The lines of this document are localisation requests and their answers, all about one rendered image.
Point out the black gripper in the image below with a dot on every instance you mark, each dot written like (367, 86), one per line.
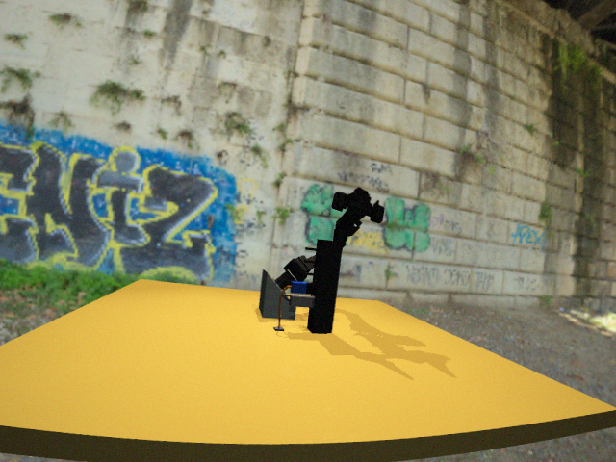
(355, 209)

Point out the black post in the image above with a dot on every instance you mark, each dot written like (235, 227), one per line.
(321, 319)

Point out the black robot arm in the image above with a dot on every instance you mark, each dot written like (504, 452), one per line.
(297, 266)

